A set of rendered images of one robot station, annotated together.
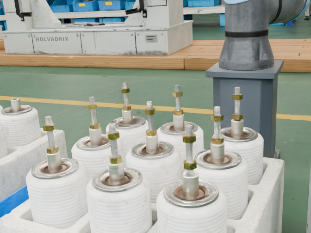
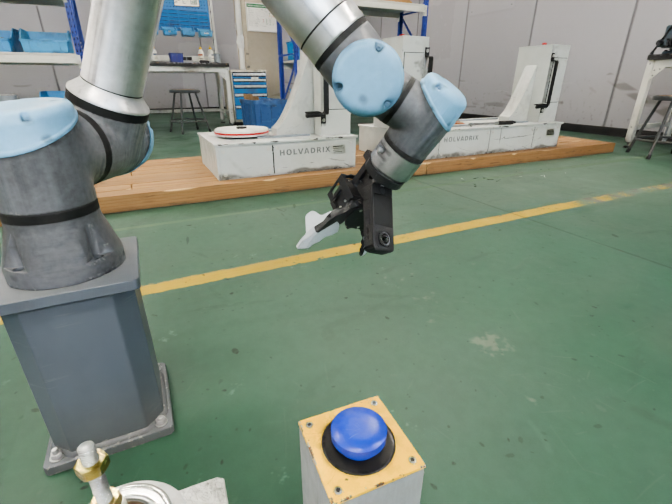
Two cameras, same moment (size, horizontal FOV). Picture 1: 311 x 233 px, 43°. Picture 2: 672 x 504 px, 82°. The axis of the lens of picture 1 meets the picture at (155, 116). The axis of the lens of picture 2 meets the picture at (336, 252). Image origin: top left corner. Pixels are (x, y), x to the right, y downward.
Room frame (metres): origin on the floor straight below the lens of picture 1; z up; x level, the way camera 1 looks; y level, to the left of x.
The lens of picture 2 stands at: (0.46, -0.12, 0.55)
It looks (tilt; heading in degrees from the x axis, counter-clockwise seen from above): 24 degrees down; 310
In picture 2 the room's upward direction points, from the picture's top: straight up
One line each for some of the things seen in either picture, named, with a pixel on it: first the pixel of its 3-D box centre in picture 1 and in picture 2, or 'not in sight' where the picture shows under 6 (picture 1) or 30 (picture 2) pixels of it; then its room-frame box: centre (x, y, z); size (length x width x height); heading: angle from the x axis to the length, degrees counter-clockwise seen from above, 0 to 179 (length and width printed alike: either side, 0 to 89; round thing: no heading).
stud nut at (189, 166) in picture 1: (189, 164); not in sight; (0.48, -0.04, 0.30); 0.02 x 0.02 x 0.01; 58
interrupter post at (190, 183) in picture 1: (190, 184); not in sight; (0.48, -0.04, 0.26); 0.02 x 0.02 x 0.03
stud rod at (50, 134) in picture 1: (51, 139); not in sight; (0.59, 0.17, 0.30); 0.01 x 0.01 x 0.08
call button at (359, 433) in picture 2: not in sight; (358, 436); (0.57, -0.28, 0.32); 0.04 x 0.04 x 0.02
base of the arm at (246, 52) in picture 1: (246, 47); (59, 235); (1.10, -0.26, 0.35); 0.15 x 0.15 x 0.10
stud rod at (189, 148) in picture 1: (189, 152); not in sight; (0.48, -0.04, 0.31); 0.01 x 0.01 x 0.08
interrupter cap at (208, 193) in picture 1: (190, 193); not in sight; (0.48, -0.04, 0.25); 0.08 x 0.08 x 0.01
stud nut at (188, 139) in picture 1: (189, 137); not in sight; (0.48, -0.04, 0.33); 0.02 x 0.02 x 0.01; 58
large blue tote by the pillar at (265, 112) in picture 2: not in sight; (264, 116); (4.11, -3.21, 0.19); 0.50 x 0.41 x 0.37; 161
